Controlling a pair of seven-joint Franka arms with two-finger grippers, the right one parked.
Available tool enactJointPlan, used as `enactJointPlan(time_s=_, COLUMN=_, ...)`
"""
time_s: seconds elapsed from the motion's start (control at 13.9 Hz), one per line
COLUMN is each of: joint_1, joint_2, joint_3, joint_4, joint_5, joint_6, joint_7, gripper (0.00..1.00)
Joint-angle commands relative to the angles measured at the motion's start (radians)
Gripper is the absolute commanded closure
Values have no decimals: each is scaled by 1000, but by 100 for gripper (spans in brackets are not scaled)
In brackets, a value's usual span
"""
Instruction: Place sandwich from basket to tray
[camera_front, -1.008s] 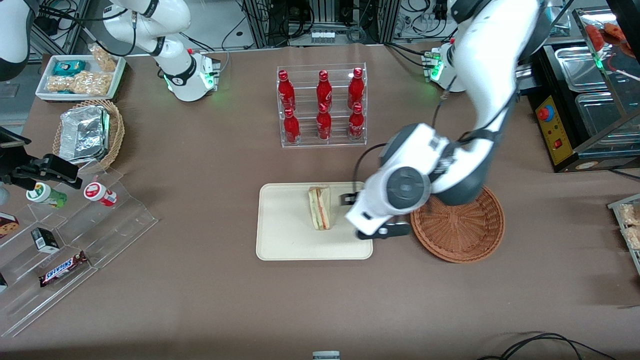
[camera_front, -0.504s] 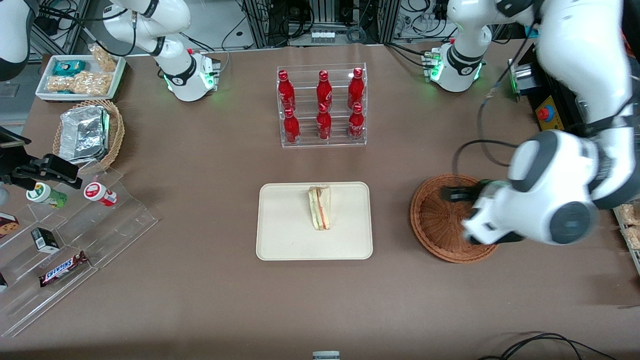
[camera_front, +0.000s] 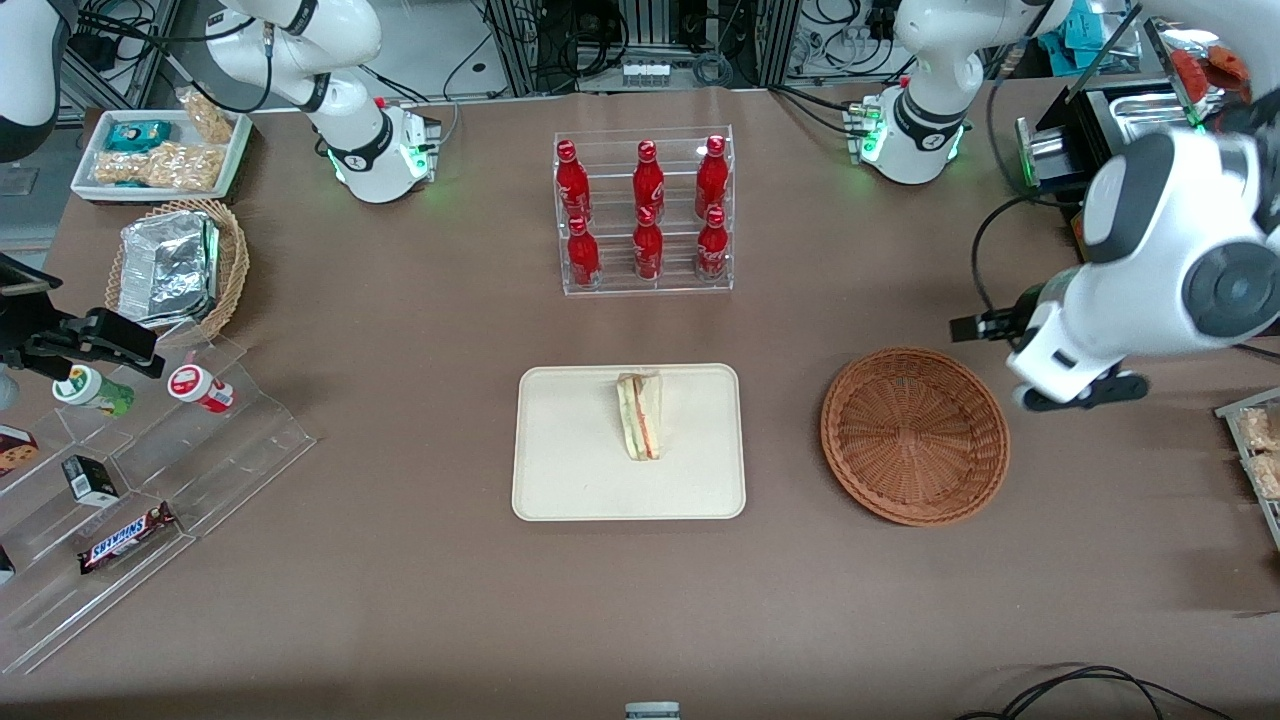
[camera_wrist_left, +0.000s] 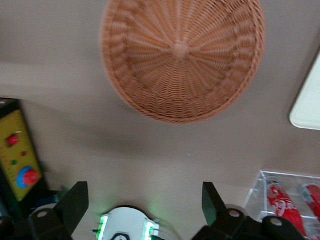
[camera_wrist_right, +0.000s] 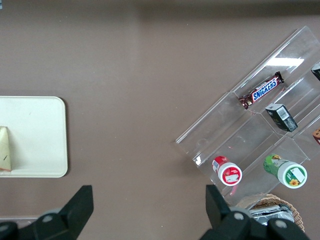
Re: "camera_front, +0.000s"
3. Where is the cream plastic tray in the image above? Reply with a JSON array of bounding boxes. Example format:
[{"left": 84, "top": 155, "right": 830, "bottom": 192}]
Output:
[{"left": 511, "top": 363, "right": 747, "bottom": 522}]

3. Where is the white rectangular snack tray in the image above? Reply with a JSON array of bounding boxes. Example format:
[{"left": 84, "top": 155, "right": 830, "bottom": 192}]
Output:
[{"left": 70, "top": 108, "right": 253, "bottom": 205}]

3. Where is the large clear peanut snack bag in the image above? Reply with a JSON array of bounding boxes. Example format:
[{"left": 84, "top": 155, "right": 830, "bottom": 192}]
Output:
[{"left": 93, "top": 142, "right": 224, "bottom": 193}]

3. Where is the brown cookie box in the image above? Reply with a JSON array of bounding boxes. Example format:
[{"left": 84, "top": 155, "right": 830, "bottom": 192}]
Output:
[{"left": 0, "top": 425, "right": 41, "bottom": 479}]

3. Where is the silver foil package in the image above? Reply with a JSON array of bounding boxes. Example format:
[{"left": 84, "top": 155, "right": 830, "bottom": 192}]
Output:
[{"left": 117, "top": 210, "right": 222, "bottom": 330}]

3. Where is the aluminium frame rack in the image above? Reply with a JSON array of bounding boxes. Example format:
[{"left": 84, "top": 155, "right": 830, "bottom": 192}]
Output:
[{"left": 483, "top": 0, "right": 803, "bottom": 97}]

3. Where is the clear acrylic bottle rack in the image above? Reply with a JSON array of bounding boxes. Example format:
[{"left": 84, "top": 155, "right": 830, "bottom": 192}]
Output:
[{"left": 553, "top": 126, "right": 735, "bottom": 297}]

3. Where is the black machine with yellow panel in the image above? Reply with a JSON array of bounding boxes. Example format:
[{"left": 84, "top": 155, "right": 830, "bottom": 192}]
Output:
[{"left": 1015, "top": 15, "right": 1261, "bottom": 263}]

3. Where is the small black box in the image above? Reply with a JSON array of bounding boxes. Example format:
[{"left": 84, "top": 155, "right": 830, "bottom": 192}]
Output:
[{"left": 62, "top": 455, "right": 121, "bottom": 508}]

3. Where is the round brown wicker basket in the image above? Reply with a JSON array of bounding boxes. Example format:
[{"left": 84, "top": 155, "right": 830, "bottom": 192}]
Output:
[{"left": 820, "top": 346, "right": 1011, "bottom": 527}]

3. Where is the small clear peanut snack bag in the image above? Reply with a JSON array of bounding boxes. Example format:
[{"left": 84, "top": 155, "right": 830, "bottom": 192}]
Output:
[{"left": 177, "top": 88, "right": 237, "bottom": 145}]

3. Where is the red cola bottle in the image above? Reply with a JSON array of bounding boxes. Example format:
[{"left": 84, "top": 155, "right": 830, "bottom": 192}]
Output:
[
  {"left": 697, "top": 205, "right": 730, "bottom": 281},
  {"left": 633, "top": 206, "right": 665, "bottom": 281},
  {"left": 695, "top": 135, "right": 729, "bottom": 214},
  {"left": 567, "top": 216, "right": 602, "bottom": 289},
  {"left": 633, "top": 140, "right": 666, "bottom": 214},
  {"left": 556, "top": 140, "right": 592, "bottom": 223}
]

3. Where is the oval tan wicker basket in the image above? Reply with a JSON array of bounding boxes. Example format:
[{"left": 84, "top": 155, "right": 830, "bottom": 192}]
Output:
[{"left": 105, "top": 198, "right": 250, "bottom": 342}]

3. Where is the tray with rice snacks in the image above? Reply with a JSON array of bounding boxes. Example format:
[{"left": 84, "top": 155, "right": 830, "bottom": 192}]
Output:
[{"left": 1215, "top": 388, "right": 1280, "bottom": 552}]

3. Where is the red white drink cup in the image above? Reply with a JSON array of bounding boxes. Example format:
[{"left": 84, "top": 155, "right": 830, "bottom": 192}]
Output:
[{"left": 166, "top": 364, "right": 237, "bottom": 415}]

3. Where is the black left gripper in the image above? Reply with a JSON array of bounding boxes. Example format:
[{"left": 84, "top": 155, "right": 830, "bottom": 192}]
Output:
[{"left": 949, "top": 283, "right": 1049, "bottom": 348}]

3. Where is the teal snack packet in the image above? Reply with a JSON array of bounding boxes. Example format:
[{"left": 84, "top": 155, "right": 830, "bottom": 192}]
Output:
[{"left": 105, "top": 120, "right": 173, "bottom": 154}]

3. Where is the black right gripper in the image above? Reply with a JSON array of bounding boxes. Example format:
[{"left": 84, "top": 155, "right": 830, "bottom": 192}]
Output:
[{"left": 0, "top": 255, "right": 167, "bottom": 381}]

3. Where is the teal package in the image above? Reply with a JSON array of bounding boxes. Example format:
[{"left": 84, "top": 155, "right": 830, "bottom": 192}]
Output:
[{"left": 1038, "top": 0, "right": 1138, "bottom": 63}]

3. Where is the snickers chocolate bar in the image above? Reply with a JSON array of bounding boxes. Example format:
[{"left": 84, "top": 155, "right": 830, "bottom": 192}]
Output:
[{"left": 78, "top": 502, "right": 179, "bottom": 576}]

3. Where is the triangular sandwich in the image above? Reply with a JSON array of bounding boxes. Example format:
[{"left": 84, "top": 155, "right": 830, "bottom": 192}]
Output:
[{"left": 616, "top": 371, "right": 664, "bottom": 462}]

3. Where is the black floor cable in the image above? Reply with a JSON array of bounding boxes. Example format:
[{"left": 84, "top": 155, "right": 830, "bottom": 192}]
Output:
[{"left": 955, "top": 664, "right": 1237, "bottom": 720}]

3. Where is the red silver snack bag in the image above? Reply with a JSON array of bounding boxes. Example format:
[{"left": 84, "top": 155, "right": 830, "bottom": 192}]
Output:
[{"left": 1150, "top": 20, "right": 1253, "bottom": 129}]

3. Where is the clear acrylic stepped stand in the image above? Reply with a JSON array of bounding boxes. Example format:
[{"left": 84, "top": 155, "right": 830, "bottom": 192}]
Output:
[{"left": 0, "top": 335, "right": 319, "bottom": 677}]

